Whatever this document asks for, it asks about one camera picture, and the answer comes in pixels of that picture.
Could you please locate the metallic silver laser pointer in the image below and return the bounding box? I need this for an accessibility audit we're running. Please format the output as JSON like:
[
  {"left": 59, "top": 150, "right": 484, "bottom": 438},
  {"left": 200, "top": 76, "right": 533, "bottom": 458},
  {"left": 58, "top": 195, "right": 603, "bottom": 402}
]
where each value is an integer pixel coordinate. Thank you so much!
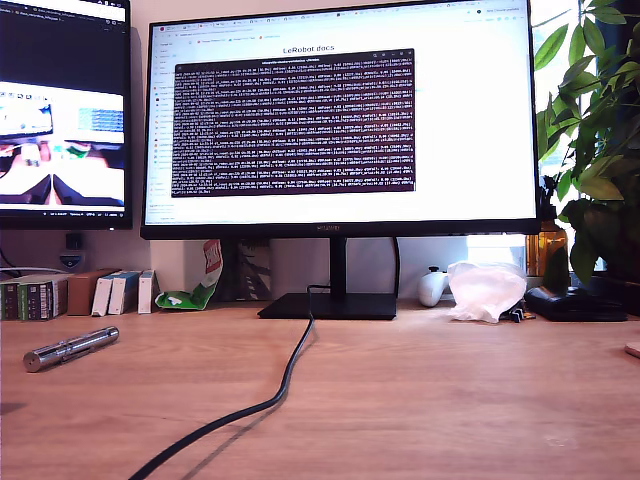
[{"left": 22, "top": 325, "right": 121, "bottom": 374}]

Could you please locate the dark patterned box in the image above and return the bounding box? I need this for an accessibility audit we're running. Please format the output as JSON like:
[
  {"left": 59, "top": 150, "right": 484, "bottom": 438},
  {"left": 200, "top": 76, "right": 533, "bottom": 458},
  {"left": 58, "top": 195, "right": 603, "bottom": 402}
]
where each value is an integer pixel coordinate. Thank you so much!
[{"left": 234, "top": 238, "right": 273, "bottom": 302}]

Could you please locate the white game controller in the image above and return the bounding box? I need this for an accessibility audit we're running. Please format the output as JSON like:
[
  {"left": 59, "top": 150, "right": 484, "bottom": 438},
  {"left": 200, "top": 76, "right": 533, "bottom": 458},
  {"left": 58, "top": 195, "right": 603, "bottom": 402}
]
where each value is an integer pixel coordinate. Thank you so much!
[{"left": 417, "top": 267, "right": 451, "bottom": 308}]

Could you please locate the green and red snack bag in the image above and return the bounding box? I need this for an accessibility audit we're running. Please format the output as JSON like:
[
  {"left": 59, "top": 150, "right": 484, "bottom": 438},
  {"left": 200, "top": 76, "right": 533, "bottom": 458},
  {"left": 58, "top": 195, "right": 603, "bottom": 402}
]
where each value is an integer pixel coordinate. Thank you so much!
[{"left": 153, "top": 239, "right": 224, "bottom": 312}]

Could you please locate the crumpled white plastic bag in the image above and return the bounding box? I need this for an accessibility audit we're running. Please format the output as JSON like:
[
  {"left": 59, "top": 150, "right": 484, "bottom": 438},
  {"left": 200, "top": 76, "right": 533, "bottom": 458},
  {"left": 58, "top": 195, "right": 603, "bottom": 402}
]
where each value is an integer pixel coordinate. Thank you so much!
[{"left": 446, "top": 261, "right": 528, "bottom": 324}]

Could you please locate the large black Huawei monitor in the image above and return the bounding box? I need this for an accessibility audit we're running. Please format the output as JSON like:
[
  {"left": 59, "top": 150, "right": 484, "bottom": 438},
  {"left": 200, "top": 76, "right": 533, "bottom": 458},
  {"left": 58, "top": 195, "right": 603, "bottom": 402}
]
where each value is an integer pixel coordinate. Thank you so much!
[{"left": 140, "top": 0, "right": 543, "bottom": 321}]

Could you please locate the white and blue box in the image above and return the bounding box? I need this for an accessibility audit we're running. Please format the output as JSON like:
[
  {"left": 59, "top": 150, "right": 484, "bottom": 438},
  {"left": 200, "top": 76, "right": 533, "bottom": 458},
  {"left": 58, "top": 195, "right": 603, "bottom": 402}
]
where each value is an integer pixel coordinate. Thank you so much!
[
  {"left": 136, "top": 269, "right": 160, "bottom": 316},
  {"left": 107, "top": 270, "right": 142, "bottom": 316}
]

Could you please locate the amber glass pump bottle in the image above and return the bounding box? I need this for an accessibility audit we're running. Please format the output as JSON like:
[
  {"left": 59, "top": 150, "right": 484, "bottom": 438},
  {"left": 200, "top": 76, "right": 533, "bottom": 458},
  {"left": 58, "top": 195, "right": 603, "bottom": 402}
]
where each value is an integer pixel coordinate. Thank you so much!
[{"left": 527, "top": 218, "right": 570, "bottom": 279}]

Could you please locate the small white box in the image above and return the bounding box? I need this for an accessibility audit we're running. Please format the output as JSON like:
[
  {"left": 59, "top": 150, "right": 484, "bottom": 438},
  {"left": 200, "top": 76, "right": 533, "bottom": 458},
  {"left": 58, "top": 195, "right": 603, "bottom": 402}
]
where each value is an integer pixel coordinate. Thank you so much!
[{"left": 90, "top": 276, "right": 118, "bottom": 318}]

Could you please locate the brown cardboard box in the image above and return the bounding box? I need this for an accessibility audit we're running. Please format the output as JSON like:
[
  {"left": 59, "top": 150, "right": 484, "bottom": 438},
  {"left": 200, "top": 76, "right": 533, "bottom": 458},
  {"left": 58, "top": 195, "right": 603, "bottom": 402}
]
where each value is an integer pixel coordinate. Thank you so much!
[{"left": 66, "top": 268, "right": 122, "bottom": 317}]

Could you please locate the grey shield badge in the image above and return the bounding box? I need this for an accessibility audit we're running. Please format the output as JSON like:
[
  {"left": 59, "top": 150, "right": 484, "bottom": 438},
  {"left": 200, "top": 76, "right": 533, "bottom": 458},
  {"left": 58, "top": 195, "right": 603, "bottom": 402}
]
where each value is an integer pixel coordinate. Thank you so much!
[{"left": 57, "top": 250, "right": 86, "bottom": 272}]

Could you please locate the black leather pouch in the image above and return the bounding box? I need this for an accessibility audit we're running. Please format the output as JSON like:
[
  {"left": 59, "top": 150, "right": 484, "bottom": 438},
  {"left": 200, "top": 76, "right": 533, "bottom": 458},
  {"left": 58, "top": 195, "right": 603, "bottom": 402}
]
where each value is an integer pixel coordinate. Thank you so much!
[{"left": 523, "top": 285, "right": 629, "bottom": 323}]

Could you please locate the green leafy houseplant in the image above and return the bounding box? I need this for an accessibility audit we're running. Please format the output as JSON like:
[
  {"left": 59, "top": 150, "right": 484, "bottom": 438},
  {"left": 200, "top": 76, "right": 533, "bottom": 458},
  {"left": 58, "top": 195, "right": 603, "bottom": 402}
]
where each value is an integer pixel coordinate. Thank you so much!
[{"left": 532, "top": 0, "right": 640, "bottom": 287}]

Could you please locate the green printed cardboard box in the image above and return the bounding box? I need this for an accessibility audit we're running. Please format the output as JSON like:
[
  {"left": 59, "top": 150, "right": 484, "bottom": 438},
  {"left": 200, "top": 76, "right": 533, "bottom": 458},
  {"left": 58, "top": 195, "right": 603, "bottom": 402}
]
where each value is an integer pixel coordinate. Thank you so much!
[
  {"left": 0, "top": 278, "right": 21, "bottom": 322},
  {"left": 17, "top": 275, "right": 70, "bottom": 322}
]

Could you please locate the dark plant pot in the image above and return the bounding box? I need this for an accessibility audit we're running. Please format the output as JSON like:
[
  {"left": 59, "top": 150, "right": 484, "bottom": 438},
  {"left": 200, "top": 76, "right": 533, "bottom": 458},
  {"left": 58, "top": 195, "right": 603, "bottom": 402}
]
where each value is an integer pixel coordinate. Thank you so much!
[{"left": 587, "top": 270, "right": 640, "bottom": 315}]

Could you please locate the black monitor with dark screen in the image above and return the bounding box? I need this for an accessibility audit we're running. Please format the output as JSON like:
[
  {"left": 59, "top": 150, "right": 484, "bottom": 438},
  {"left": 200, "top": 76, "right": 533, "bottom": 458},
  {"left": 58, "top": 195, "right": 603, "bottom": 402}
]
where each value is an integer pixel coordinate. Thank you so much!
[{"left": 0, "top": 0, "right": 134, "bottom": 231}]

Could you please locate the black monitor power cable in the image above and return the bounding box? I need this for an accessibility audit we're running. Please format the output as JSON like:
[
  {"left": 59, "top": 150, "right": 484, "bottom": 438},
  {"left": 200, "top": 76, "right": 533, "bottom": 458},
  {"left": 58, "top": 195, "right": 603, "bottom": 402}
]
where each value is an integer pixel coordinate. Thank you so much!
[{"left": 392, "top": 237, "right": 402, "bottom": 300}]

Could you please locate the thick black table cable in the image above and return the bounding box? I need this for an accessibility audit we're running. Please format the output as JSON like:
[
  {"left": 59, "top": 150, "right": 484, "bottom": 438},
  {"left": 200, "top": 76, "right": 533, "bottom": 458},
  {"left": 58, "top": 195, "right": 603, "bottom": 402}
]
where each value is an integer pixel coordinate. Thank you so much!
[{"left": 128, "top": 284, "right": 331, "bottom": 480}]

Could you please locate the thin white cable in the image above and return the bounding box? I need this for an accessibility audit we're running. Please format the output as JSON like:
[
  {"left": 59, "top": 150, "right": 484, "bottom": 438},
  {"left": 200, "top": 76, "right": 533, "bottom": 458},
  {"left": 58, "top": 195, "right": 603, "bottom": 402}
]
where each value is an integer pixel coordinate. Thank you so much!
[{"left": 0, "top": 266, "right": 67, "bottom": 277}]

